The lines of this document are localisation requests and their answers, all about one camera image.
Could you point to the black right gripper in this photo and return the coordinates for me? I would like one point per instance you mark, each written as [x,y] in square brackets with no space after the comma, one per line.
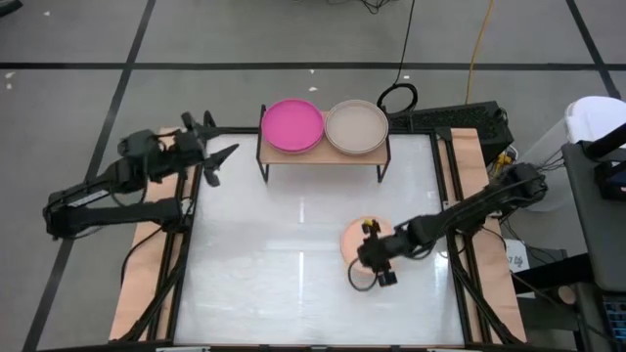
[377,254]

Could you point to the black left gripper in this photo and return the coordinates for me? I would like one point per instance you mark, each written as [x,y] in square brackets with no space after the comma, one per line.
[191,149]

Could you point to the peach plate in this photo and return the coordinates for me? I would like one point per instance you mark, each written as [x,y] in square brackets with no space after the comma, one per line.
[352,234]

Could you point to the beige plate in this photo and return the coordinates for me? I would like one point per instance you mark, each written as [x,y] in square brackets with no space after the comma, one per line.
[356,154]

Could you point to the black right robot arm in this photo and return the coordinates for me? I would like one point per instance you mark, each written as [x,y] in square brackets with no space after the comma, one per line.
[464,215]

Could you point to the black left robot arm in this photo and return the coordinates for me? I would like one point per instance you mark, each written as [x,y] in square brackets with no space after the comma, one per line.
[122,213]

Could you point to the white glossy table sheet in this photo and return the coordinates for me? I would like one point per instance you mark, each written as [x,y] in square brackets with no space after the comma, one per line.
[274,274]

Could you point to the black vented computer box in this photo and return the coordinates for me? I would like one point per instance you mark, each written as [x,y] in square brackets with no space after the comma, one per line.
[455,119]

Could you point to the white paper tag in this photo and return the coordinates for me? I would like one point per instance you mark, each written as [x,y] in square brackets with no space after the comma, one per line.
[517,256]

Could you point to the yellow power plug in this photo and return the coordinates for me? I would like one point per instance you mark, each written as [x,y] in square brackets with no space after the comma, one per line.
[504,160]

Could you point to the round wooden disc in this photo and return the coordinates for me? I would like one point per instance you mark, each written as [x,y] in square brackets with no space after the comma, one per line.
[567,294]

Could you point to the dark grey desk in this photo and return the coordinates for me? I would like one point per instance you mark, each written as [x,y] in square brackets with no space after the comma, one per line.
[601,234]

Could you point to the black device on desk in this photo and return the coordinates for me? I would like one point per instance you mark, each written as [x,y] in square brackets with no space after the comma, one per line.
[611,183]

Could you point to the white plastic bin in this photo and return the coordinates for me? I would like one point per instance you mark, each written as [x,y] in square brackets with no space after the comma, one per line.
[594,117]

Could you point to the black flat object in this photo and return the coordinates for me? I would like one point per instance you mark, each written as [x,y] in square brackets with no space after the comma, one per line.
[7,5]

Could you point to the laptop keyboard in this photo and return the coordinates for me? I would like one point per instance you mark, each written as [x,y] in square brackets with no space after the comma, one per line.
[615,318]

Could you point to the black aluminium table frame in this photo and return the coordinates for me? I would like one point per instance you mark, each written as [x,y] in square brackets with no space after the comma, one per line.
[235,130]

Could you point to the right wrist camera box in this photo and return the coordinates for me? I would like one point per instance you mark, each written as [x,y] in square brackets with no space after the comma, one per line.
[388,278]

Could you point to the wooden shelf with black frame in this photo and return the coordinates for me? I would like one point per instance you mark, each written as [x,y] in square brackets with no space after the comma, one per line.
[323,157]

